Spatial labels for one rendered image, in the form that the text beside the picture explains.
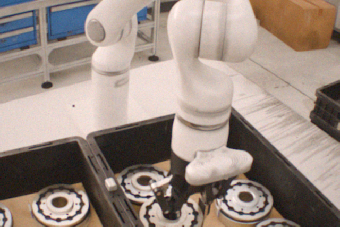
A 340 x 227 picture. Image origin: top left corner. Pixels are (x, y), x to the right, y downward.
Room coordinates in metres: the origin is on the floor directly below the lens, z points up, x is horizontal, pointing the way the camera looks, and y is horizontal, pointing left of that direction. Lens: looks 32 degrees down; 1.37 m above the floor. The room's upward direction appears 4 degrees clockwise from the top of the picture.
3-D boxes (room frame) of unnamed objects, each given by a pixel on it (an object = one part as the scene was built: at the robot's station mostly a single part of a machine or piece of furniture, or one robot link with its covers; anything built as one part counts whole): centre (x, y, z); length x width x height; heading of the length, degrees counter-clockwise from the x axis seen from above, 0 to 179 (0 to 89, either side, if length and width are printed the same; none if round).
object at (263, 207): (0.51, -0.14, 0.86); 0.10 x 0.10 x 0.01
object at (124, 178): (0.54, 0.03, 0.86); 0.10 x 0.10 x 0.01
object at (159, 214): (0.44, -0.01, 0.89); 0.05 x 0.05 x 0.01
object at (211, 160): (0.44, -0.05, 1.05); 0.11 x 0.09 x 0.06; 24
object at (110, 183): (0.45, 0.08, 0.94); 0.02 x 0.01 x 0.01; 28
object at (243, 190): (0.51, -0.14, 0.86); 0.05 x 0.05 x 0.01
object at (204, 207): (0.46, -0.06, 0.88); 0.02 x 0.01 x 0.04; 24
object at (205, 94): (0.45, -0.03, 1.15); 0.09 x 0.07 x 0.15; 85
